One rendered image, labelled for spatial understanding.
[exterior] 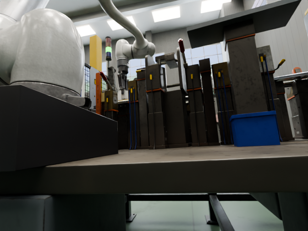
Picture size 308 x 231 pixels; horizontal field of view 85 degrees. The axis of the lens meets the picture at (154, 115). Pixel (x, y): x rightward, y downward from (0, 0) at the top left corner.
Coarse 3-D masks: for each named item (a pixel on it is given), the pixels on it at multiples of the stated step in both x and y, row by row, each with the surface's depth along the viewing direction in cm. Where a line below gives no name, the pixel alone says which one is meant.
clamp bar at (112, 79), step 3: (111, 66) 105; (108, 69) 105; (111, 69) 105; (114, 69) 108; (108, 72) 106; (111, 72) 105; (114, 72) 106; (108, 75) 106; (111, 75) 105; (114, 75) 106; (111, 78) 105; (114, 78) 105; (111, 81) 105; (114, 81) 105; (111, 84) 105; (114, 84) 104; (114, 87) 104; (114, 90) 104
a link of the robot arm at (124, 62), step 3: (117, 60) 120; (120, 60) 119; (123, 60) 119; (126, 60) 120; (117, 63) 120; (120, 63) 119; (123, 63) 119; (126, 63) 120; (117, 66) 121; (126, 66) 121
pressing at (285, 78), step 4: (304, 72) 77; (280, 76) 80; (284, 76) 79; (288, 76) 79; (292, 76) 78; (296, 76) 78; (300, 76) 81; (304, 76) 81; (276, 80) 85; (280, 80) 85; (284, 80) 86; (288, 80) 85; (284, 84) 92; (288, 84) 93; (120, 104) 115; (124, 104) 115
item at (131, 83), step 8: (136, 80) 91; (128, 88) 91; (136, 88) 90; (128, 96) 91; (136, 96) 90; (136, 104) 90; (136, 112) 89; (136, 120) 89; (136, 128) 88; (136, 136) 87; (136, 144) 85
